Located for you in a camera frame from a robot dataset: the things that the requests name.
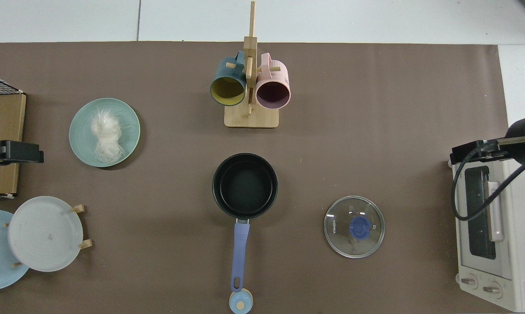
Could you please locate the white vermicelli bundle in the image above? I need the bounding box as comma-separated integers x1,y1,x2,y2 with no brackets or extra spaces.
90,108,127,164

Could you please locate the glass lid with blue knob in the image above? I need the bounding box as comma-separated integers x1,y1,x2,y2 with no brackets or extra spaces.
324,196,385,259

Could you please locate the pale green plate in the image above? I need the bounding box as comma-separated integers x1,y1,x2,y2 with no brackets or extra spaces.
69,98,141,167

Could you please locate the wooden plate rack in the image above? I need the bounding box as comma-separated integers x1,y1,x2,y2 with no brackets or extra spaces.
3,204,93,267

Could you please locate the white plate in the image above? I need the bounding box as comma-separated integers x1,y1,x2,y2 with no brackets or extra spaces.
7,196,84,273

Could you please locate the pale toaster oven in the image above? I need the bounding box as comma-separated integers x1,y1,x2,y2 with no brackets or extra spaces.
448,159,525,313

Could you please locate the brown table cloth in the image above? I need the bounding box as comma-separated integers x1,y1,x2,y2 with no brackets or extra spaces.
0,41,509,314

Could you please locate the pink ribbed cup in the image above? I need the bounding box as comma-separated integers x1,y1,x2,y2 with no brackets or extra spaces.
256,53,291,109

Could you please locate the dark teal cup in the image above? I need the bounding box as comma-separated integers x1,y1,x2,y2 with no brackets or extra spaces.
210,51,247,107

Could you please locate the wooden cup stand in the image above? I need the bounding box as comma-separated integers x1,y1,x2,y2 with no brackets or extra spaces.
224,1,280,129

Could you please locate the wire basket with wooden floor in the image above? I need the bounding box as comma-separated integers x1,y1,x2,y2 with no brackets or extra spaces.
0,72,27,199

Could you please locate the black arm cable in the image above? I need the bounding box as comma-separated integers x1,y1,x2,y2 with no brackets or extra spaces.
451,140,525,222

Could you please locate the black pot with blue handle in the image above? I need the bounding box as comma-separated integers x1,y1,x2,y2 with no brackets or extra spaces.
212,153,279,293

